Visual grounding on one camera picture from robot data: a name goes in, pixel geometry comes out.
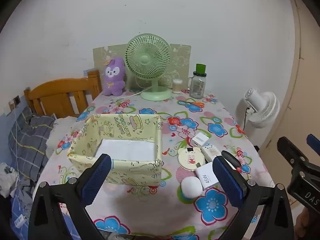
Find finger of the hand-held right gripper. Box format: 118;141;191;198
307;134;320;156
277;136;310;171

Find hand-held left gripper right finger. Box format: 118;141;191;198
212;156;295;240

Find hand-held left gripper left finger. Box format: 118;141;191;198
28;153;112;240

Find black key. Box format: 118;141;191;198
221;150;242;169

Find large white charger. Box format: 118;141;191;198
195;162;220;190

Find white bear-print charger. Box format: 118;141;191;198
201;142;222;162

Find white round ball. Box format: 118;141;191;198
180;177;203;198

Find cream round compact mirror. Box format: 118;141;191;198
177;147;206;172

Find small white cube charger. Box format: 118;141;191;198
192;133;210;147

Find yellow printed storage box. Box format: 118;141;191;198
67;113;164;187

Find person's right hand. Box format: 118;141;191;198
294;207;320;240

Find white floor fan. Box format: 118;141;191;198
236;88;280;130

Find floral tablecloth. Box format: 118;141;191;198
32;89;275;240

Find beige wooden door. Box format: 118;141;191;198
257;0;320;180

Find grey plaid bedding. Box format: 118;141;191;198
7;105;57;183

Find white power strip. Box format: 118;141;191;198
14;215;27;229

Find white crumpled garment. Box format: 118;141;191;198
0;162;19;198

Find glass jar mug green lid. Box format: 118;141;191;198
187;64;207;99

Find purple plush toy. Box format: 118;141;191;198
102;57;126;97

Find wooden bed headboard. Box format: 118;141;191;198
24;69;102;119

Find cotton swab container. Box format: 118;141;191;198
172;78;183;94

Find green desk fan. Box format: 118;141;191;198
125;33;173;102

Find pale printed backing board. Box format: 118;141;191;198
92;43;192;90

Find black power cable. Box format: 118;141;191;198
243;107;251;131

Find orange handled scissors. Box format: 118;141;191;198
178;100;204;107

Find white fan cable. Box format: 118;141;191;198
122;76;153;98

